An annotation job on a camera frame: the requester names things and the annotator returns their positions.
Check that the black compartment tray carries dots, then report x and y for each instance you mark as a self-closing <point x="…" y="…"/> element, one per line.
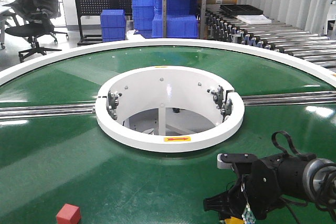
<point x="235" y="10"/>

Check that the red cube block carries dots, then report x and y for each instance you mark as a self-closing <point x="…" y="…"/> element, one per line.
<point x="68" y="214"/>

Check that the white outer conveyor rim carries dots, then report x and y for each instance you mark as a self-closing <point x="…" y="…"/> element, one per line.
<point x="315" y="70"/>

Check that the steel roller bar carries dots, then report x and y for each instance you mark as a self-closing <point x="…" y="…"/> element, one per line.
<point x="25" y="112"/>
<point x="289" y="98"/>

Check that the large blue front crate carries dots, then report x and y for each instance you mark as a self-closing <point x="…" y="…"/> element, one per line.
<point x="178" y="26"/>

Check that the yellow toy brick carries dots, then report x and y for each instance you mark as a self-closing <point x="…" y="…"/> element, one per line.
<point x="233" y="220"/>

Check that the metal roller conveyor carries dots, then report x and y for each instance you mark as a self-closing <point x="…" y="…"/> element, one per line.
<point x="276" y="36"/>

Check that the left steel roller bar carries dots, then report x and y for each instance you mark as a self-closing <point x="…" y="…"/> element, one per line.
<point x="25" y="112"/>

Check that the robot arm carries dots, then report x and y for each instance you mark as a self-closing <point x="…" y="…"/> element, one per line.
<point x="320" y="184"/>

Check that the small blue crate stack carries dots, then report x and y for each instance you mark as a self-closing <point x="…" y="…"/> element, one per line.
<point x="113" y="25"/>

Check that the white flat tray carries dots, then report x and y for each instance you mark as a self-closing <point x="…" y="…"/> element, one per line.
<point x="254" y="19"/>

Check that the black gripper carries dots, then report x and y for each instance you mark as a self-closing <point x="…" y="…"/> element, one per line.
<point x="263" y="185"/>

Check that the right steel roller bar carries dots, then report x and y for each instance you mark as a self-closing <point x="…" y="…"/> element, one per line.
<point x="289" y="98"/>

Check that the tall blue crate stack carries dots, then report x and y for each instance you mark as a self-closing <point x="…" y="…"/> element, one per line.
<point x="143" y="14"/>

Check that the yellow arrow sticker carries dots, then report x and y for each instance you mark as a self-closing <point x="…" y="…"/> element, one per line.
<point x="177" y="139"/>

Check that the black office chair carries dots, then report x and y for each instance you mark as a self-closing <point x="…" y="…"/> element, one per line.
<point x="38" y="13"/>

